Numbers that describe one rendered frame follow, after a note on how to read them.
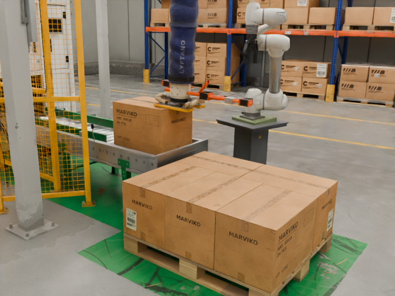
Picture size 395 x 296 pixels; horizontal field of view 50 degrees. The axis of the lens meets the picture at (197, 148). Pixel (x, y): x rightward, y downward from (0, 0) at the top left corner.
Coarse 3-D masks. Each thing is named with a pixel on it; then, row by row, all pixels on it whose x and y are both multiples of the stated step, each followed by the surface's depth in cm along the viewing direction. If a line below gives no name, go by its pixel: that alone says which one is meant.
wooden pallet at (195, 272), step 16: (128, 240) 304; (144, 256) 298; (160, 256) 298; (176, 256) 278; (176, 272) 281; (192, 272) 272; (304, 272) 279; (224, 288) 263; (240, 288) 263; (256, 288) 243
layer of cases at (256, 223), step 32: (192, 160) 344; (224, 160) 345; (128, 192) 293; (160, 192) 276; (192, 192) 277; (224, 192) 278; (256, 192) 279; (288, 192) 281; (320, 192) 282; (128, 224) 301; (160, 224) 281; (192, 224) 263; (224, 224) 248; (256, 224) 234; (288, 224) 240; (320, 224) 289; (192, 256) 269; (224, 256) 253; (256, 256) 238; (288, 256) 249
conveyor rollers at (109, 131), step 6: (66, 120) 479; (72, 120) 484; (78, 126) 450; (90, 126) 451; (96, 126) 456; (102, 126) 453; (102, 132) 430; (108, 132) 435; (108, 138) 412; (138, 150) 371
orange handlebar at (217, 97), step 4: (164, 88) 357; (168, 88) 358; (192, 88) 373; (188, 92) 344; (196, 92) 345; (212, 96) 333; (216, 96) 331; (220, 96) 332; (232, 100) 325; (236, 100) 323; (252, 104) 320
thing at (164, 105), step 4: (156, 104) 349; (160, 104) 349; (164, 104) 349; (168, 104) 350; (180, 104) 341; (168, 108) 344; (172, 108) 342; (176, 108) 340; (180, 108) 339; (184, 108) 338; (188, 108) 340; (192, 108) 342
